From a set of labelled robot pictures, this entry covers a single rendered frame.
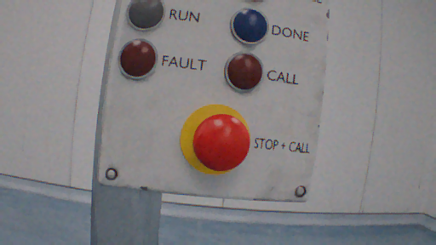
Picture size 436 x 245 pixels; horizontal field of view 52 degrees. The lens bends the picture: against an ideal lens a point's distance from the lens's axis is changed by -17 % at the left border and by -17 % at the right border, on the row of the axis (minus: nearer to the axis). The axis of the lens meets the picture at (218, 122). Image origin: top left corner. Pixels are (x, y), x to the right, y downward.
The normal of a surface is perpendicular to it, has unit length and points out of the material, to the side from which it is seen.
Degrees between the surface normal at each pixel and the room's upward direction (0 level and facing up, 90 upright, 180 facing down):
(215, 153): 93
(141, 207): 90
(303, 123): 90
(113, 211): 90
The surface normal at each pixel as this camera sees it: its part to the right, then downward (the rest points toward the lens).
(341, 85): 0.15, 0.07
